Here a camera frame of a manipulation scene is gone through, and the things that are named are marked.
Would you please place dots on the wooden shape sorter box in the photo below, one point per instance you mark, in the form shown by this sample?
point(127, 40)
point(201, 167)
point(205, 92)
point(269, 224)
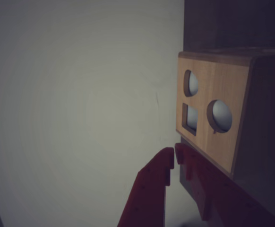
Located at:
point(222, 78)

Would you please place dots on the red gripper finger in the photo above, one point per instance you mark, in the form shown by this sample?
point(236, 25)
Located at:
point(222, 198)
point(149, 194)

